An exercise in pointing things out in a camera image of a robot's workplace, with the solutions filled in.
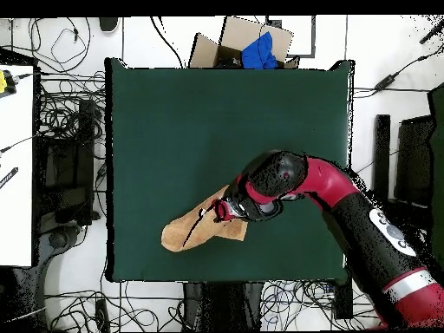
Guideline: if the tan terry towel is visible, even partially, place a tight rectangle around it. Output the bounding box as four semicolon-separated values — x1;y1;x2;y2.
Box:
160;184;250;253

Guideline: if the black flat strip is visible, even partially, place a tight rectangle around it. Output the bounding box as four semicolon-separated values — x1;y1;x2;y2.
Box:
0;166;19;190

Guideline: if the dark green table cloth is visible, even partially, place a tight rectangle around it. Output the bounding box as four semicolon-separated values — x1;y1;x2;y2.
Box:
104;56;356;283

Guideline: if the black equipment stand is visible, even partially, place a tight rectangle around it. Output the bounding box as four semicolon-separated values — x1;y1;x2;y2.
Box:
370;114;434;223
40;99;101;226

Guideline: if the blue cloth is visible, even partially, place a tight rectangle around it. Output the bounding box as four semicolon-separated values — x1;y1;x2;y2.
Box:
240;31;279;70

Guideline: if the grey round stand base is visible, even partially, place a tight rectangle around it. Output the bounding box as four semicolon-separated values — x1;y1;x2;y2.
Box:
44;223;82;251

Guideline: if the open cardboard box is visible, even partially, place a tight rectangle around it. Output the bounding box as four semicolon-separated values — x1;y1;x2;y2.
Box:
188;16;300;69

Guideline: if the black power adapter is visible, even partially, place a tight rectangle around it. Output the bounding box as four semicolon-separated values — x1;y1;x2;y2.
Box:
374;73;397;92

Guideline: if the white desk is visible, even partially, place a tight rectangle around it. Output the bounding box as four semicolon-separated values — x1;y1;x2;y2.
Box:
0;64;35;267

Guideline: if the black computer mouse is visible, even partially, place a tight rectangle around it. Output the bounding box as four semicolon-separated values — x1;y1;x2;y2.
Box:
99;16;120;33

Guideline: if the yellow black device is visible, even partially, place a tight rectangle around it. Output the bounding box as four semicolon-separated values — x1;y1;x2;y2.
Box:
0;69;17;99

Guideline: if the black cable tangle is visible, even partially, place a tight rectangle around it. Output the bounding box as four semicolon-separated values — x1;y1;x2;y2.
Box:
261;279;382;330

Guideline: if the grey rectangular frame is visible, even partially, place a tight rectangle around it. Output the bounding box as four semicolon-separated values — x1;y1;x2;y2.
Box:
265;15;317;59

